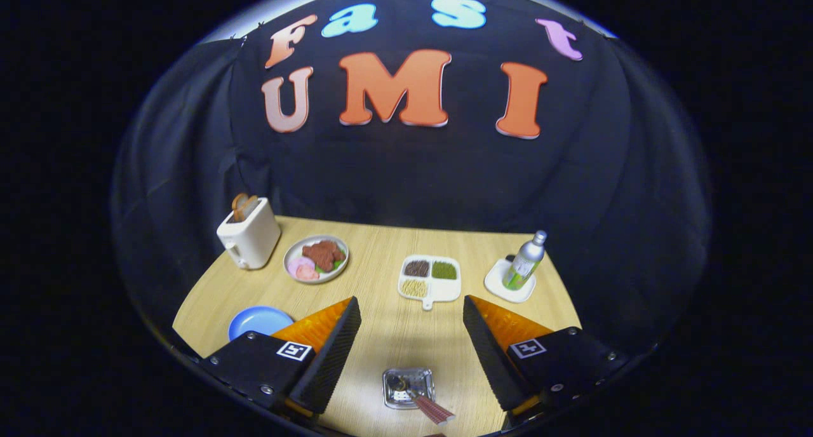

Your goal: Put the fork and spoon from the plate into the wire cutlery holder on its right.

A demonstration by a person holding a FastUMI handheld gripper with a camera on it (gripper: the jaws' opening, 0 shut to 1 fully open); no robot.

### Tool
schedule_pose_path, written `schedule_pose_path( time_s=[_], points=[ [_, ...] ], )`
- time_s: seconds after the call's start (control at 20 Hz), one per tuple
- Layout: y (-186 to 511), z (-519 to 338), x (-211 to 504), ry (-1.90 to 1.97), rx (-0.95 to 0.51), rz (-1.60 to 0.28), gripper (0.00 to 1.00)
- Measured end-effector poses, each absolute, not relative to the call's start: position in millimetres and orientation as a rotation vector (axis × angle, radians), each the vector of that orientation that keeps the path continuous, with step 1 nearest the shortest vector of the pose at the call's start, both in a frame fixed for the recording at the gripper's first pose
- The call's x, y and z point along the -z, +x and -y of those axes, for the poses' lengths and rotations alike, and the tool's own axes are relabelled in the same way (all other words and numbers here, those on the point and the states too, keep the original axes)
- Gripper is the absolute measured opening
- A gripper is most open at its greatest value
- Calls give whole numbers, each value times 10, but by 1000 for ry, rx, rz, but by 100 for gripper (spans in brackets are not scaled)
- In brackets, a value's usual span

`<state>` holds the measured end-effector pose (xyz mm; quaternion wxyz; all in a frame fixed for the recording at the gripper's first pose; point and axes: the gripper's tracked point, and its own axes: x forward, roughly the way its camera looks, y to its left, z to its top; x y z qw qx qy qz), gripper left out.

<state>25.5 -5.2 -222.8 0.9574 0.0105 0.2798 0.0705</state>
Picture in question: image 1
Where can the blue plate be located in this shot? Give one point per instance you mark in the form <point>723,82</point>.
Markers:
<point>254,322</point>

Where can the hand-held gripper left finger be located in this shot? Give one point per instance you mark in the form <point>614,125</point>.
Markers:
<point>333,354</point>

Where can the pale pink ham slice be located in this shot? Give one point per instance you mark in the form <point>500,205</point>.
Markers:
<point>297,265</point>

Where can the pile of dark red beans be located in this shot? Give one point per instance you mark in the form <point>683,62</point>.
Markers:
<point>416,268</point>

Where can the green lettuce leaf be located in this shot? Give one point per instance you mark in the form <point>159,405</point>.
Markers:
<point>338,259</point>

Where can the white toaster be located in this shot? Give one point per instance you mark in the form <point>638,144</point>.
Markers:
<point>254,240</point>

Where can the green bottle with silver cap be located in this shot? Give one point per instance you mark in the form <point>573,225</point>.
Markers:
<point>524,265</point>

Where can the white divided dish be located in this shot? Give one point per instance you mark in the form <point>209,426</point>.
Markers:
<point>427,302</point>

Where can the white oval food plate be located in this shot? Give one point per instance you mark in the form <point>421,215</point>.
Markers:
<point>293,251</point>

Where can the brown meat piece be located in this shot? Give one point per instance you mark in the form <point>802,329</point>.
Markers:
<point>324,254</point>

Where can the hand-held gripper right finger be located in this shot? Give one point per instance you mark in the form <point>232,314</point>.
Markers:
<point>486,354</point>

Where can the pile of yellow beans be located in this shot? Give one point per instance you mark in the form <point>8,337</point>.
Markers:
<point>415,288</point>

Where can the salmon pink ham slice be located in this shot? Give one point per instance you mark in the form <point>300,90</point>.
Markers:
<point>308,274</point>

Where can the small white dish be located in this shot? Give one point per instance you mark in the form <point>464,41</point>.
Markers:
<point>495,283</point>

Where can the pile of green beans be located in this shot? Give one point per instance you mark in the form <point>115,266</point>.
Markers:
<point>444,270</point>

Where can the brown toast slice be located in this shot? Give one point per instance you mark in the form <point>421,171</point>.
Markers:
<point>238,205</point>
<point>251,205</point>

